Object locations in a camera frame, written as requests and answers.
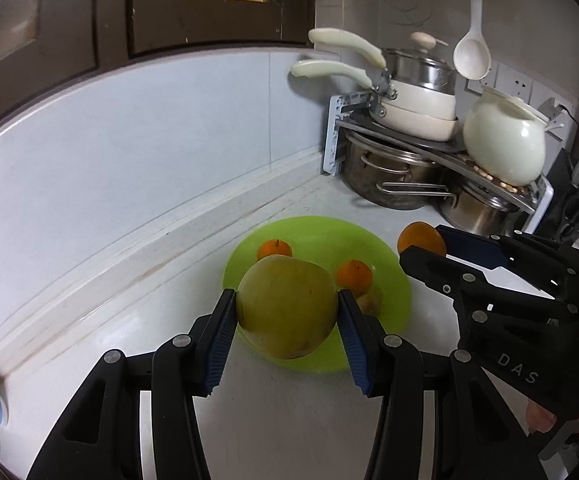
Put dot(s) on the large steel pot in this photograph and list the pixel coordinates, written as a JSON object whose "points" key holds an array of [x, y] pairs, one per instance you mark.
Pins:
{"points": [[384, 180]]}

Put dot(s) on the steel pot with lid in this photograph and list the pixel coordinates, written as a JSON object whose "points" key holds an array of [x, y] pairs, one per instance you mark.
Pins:
{"points": [[419, 67]]}

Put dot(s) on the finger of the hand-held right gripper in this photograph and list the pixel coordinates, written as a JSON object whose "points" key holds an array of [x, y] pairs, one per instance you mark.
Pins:
{"points": [[474, 250], [434, 270]]}

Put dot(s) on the cream frying pan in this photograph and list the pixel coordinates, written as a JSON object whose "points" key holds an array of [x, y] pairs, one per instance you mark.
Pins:
{"points": [[414, 127]]}

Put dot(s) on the yellow green pear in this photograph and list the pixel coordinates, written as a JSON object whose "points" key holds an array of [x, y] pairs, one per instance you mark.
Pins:
{"points": [[287, 305]]}

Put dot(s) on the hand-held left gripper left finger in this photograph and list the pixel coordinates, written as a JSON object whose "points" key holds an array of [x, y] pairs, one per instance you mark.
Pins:
{"points": [[219, 340]]}

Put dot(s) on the person's right hand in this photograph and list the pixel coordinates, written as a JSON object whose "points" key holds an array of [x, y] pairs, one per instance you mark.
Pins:
{"points": [[539, 417]]}

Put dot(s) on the black knife block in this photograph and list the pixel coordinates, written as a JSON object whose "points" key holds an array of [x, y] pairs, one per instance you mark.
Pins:
{"points": [[569, 200]]}

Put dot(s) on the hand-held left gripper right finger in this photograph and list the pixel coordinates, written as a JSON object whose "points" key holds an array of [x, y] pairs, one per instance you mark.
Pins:
{"points": [[355, 347]]}

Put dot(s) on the white wall outlets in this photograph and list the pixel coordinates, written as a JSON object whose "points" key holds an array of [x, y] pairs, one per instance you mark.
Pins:
{"points": [[519, 85]]}

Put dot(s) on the green plate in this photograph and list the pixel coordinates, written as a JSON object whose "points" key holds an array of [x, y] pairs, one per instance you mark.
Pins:
{"points": [[314, 240]]}

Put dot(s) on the cream saucepan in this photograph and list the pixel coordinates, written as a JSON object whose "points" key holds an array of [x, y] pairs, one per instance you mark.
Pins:
{"points": [[419, 100]]}

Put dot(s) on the white ceramic jug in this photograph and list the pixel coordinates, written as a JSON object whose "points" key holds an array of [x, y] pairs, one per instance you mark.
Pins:
{"points": [[504, 140]]}

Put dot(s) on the white metal pot rack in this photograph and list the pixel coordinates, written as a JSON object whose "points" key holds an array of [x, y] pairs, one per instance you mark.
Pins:
{"points": [[334, 130]]}

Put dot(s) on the small steel pot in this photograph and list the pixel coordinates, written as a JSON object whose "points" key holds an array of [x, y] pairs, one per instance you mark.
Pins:
{"points": [[479, 212]]}

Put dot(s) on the wooden bead trivet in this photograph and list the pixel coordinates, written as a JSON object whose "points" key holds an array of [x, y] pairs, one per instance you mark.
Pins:
{"points": [[494, 177]]}

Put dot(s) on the mandarin orange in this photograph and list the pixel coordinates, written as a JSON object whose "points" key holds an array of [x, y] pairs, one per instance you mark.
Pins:
{"points": [[275, 250], [354, 275], [419, 235]]}

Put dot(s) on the brown kiwi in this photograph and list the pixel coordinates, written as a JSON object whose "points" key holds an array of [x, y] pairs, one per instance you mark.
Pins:
{"points": [[372, 302]]}

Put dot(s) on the white ladle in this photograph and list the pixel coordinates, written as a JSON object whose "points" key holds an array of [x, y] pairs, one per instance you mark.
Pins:
{"points": [[472, 57]]}

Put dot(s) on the dark brown window frame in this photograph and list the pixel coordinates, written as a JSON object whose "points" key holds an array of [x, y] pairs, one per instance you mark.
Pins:
{"points": [[94, 25]]}

